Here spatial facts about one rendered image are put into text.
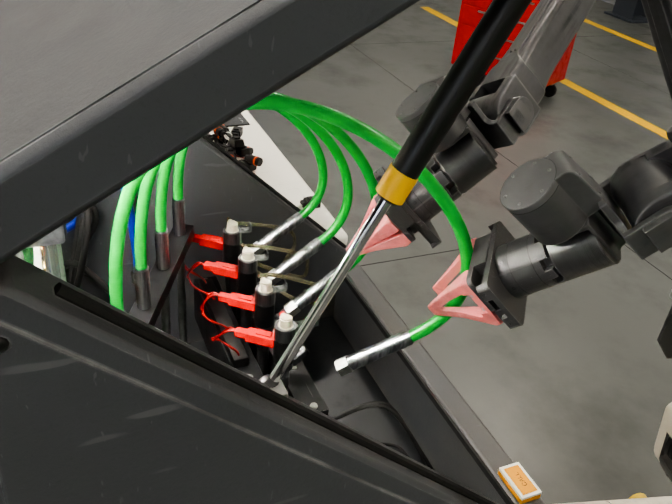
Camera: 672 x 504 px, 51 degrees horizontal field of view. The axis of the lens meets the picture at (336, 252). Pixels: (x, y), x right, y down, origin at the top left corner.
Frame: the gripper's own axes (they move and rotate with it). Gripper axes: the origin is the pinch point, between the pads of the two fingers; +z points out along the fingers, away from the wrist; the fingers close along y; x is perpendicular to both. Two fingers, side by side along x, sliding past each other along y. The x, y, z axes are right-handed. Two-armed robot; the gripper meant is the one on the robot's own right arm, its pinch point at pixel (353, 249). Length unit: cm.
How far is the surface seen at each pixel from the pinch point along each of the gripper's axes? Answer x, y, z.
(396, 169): 34.9, 24.8, -15.2
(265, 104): 9.9, 24.5, -7.1
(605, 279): -158, -195, -25
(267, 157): -71, -12, 18
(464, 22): -409, -169, -61
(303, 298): -6.2, -5.2, 11.8
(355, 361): 11.9, -4.6, 6.1
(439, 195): 12.6, 6.8, -13.6
